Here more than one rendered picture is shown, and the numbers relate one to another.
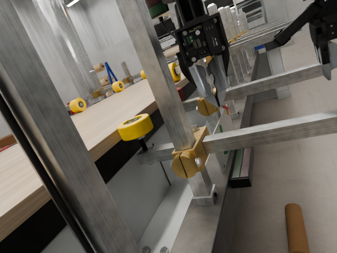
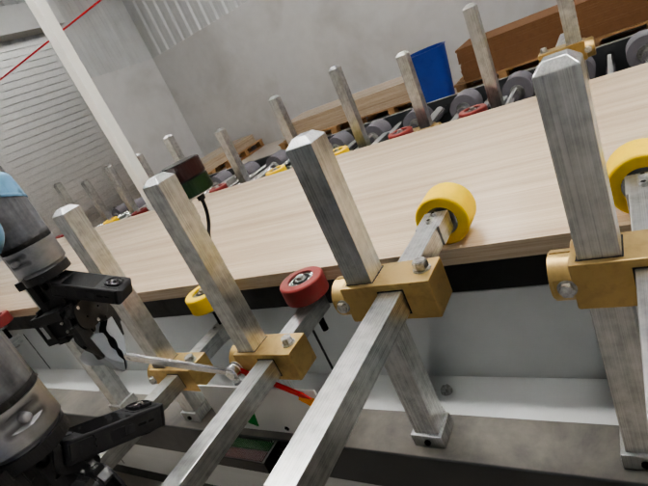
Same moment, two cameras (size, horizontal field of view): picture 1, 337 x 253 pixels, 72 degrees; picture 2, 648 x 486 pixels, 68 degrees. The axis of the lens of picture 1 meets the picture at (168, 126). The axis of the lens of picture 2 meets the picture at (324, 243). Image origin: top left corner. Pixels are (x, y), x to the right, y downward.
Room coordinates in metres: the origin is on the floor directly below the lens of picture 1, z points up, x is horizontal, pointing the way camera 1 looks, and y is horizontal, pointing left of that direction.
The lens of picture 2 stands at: (0.94, -0.78, 1.23)
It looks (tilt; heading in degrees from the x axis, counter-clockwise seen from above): 20 degrees down; 99
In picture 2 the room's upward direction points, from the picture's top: 25 degrees counter-clockwise
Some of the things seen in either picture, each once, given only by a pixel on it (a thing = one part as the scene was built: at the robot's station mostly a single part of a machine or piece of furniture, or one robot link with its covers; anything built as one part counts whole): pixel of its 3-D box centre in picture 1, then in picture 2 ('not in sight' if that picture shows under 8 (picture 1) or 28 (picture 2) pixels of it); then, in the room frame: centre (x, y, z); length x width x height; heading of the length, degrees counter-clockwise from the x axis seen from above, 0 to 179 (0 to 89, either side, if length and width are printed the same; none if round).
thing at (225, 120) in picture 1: (225, 134); (263, 410); (0.62, -0.14, 0.75); 0.26 x 0.01 x 0.10; 152
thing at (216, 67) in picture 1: (221, 81); (96, 357); (0.40, -0.12, 0.94); 0.06 x 0.03 x 0.09; 172
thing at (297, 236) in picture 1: (296, 230); not in sight; (0.89, -0.39, 0.04); 0.30 x 0.08 x 0.08; 152
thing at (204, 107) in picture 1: (209, 101); (270, 355); (0.68, -0.15, 0.85); 0.14 x 0.06 x 0.05; 152
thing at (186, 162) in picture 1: (192, 150); (179, 370); (0.46, -0.03, 0.81); 0.14 x 0.06 x 0.05; 152
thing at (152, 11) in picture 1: (160, 10); (191, 185); (0.68, -0.10, 1.13); 0.06 x 0.06 x 0.02
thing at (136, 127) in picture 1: (141, 140); (215, 311); (0.54, 0.07, 0.85); 0.08 x 0.08 x 0.11
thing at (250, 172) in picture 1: (243, 161); (251, 455); (0.57, -0.16, 0.68); 0.22 x 0.05 x 0.05; 152
